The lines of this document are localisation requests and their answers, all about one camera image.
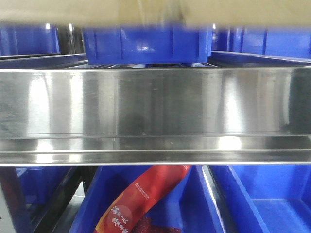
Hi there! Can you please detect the brown cardboard carton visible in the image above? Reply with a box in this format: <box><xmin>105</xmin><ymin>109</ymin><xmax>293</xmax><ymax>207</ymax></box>
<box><xmin>0</xmin><ymin>0</ymin><xmax>311</xmax><ymax>27</ymax></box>

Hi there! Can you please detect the blue bin upper centre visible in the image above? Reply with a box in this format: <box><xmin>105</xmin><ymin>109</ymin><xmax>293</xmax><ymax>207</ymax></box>
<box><xmin>83</xmin><ymin>24</ymin><xmax>212</xmax><ymax>64</ymax></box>

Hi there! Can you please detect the red snack bag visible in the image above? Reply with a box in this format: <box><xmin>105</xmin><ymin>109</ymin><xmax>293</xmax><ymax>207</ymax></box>
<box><xmin>94</xmin><ymin>165</ymin><xmax>191</xmax><ymax>233</ymax></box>

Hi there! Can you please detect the blue bin with snack bag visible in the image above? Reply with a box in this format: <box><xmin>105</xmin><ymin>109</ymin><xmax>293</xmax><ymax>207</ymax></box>
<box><xmin>69</xmin><ymin>166</ymin><xmax>224</xmax><ymax>233</ymax></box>

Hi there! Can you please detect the blue bin upper right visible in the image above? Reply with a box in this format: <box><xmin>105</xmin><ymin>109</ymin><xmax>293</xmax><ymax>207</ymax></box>
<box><xmin>209</xmin><ymin>27</ymin><xmax>311</xmax><ymax>67</ymax></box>

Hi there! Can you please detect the blue bin lower right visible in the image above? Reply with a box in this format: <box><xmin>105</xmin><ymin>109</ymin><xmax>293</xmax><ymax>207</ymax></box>
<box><xmin>210</xmin><ymin>165</ymin><xmax>311</xmax><ymax>233</ymax></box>

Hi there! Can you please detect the blue bin lower left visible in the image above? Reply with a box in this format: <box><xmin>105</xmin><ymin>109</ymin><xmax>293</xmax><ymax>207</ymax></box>
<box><xmin>16</xmin><ymin>166</ymin><xmax>71</xmax><ymax>204</ymax></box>

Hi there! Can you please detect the blue bin upper left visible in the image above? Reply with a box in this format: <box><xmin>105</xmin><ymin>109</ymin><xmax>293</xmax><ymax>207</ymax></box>
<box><xmin>0</xmin><ymin>23</ymin><xmax>87</xmax><ymax>69</ymax></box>

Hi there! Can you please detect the stainless steel shelf rail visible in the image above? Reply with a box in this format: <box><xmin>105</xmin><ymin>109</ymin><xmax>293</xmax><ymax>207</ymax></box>
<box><xmin>0</xmin><ymin>67</ymin><xmax>311</xmax><ymax>166</ymax></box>

